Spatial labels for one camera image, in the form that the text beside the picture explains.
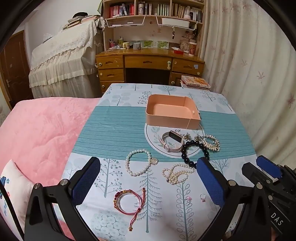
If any white wire basket with tray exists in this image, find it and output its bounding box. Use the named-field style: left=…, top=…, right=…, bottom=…
left=155, top=15, right=198, bottom=31

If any wooden desk with drawers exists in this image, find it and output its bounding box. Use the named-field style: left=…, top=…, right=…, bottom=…
left=95, top=47, right=206, bottom=95

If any pearl bracelet with pendant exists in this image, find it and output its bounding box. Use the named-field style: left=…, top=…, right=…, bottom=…
left=125, top=149, right=158, bottom=176

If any pink band smart watch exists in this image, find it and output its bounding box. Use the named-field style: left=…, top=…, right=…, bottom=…
left=160, top=130, right=185, bottom=153

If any white floral curtain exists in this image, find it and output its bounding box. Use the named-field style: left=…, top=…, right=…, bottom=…
left=201, top=0, right=296, bottom=164

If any lace covered piano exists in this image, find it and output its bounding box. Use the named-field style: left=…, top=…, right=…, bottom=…
left=29, top=19, right=104, bottom=98

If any white floral pillow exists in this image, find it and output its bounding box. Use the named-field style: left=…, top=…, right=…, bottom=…
left=0, top=159, right=35, bottom=234

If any white plastic tray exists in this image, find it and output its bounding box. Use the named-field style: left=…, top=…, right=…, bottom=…
left=161, top=18, right=192, bottom=25

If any pearl necklace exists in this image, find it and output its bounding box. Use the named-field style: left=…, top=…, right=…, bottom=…
left=162, top=164, right=195, bottom=185

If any wooden bookshelf hutch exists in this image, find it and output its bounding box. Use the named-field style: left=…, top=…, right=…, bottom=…
left=102, top=0, right=207, bottom=50

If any red string bracelet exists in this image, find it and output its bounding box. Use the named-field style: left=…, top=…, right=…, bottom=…
left=114, top=188, right=147, bottom=232

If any brown wooden door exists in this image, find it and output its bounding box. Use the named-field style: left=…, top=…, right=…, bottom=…
left=0, top=30, right=33, bottom=109

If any empty white wire basket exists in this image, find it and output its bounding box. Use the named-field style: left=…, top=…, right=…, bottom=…
left=105, top=15, right=147, bottom=29

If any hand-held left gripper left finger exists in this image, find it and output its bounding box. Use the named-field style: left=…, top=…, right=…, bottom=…
left=24, top=156, right=101, bottom=241

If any pink jewelry box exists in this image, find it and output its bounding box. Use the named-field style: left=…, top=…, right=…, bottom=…
left=145, top=94, right=201, bottom=130

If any stack of orange books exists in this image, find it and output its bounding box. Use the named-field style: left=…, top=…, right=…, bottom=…
left=180, top=75, right=211, bottom=90

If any row of red books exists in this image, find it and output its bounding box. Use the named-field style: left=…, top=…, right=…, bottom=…
left=109, top=3, right=135, bottom=18

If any pink blanket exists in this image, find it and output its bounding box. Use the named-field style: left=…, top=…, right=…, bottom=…
left=0, top=97, right=102, bottom=241

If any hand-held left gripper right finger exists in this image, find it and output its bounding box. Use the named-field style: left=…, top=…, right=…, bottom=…
left=196, top=157, right=272, bottom=241

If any stack of books with hat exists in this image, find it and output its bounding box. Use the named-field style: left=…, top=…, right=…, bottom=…
left=62, top=12, right=102, bottom=30

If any black bead bracelet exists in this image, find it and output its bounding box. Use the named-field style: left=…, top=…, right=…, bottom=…
left=181, top=140, right=210, bottom=169

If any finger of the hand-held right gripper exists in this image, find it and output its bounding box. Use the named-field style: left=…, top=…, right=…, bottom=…
left=256, top=155, right=289, bottom=179
left=242, top=162, right=281, bottom=193

